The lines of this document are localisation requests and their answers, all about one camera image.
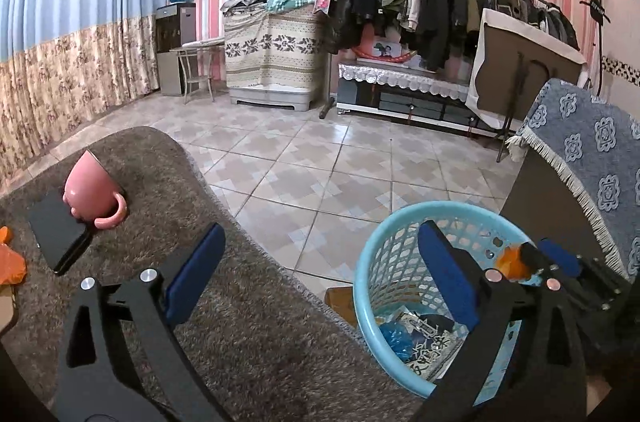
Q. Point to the grey water dispenser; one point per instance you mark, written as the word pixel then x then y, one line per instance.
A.
pixel 172 32

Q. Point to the pink mug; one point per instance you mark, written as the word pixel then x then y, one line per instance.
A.
pixel 92 187

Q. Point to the orange plastic bag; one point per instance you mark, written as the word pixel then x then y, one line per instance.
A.
pixel 11 264

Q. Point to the brown shaggy rug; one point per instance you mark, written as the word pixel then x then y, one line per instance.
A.
pixel 260 327

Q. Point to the black phone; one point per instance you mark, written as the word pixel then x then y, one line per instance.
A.
pixel 55 227

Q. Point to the black floor stand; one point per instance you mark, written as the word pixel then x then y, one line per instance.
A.
pixel 596 5

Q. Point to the brown cabinet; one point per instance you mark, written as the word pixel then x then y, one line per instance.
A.
pixel 545 202

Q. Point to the small metal-legged chair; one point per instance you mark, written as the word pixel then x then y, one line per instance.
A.
pixel 197 47

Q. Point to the blue and floral curtain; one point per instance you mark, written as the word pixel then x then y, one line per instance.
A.
pixel 75 2

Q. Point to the patterned cloth cover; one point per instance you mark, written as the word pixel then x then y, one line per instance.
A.
pixel 272 47

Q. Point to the low television cabinet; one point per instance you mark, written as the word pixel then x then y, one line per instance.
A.
pixel 400 105

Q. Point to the small orange scrap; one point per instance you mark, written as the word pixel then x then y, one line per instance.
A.
pixel 511 263

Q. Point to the white lace cloth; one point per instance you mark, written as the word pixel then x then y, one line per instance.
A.
pixel 395 78

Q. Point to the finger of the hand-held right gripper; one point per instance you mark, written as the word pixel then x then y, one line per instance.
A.
pixel 560 257
pixel 532 258

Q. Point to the blue patterned cloth covered furniture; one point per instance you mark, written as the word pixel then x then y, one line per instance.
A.
pixel 590 142

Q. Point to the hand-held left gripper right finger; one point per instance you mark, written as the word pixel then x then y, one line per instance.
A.
pixel 445 272

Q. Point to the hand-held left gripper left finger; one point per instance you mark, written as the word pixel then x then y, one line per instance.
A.
pixel 195 272

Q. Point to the light blue plastic basket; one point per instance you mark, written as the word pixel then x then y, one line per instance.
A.
pixel 395 252

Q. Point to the brown folding table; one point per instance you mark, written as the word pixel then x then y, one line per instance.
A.
pixel 500 67

